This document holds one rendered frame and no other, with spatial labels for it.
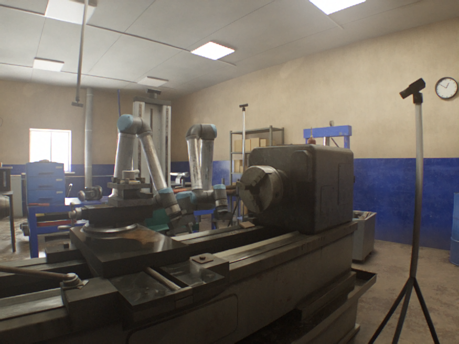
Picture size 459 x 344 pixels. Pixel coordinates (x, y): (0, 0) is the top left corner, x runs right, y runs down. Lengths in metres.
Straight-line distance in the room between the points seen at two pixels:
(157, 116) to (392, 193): 3.71
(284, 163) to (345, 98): 3.66
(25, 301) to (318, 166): 1.40
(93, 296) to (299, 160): 1.14
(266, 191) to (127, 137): 0.98
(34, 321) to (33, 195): 2.19
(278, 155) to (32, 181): 2.24
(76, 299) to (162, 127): 1.85
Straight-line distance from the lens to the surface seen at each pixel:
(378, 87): 4.98
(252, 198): 1.45
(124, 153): 1.90
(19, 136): 8.10
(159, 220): 2.36
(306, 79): 5.66
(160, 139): 2.43
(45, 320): 0.83
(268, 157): 1.69
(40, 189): 2.95
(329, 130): 4.62
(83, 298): 0.80
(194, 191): 2.06
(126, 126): 1.87
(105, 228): 1.24
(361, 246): 3.61
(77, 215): 1.28
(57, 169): 2.95
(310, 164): 1.49
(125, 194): 1.31
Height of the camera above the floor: 1.22
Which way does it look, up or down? 1 degrees down
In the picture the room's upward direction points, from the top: straight up
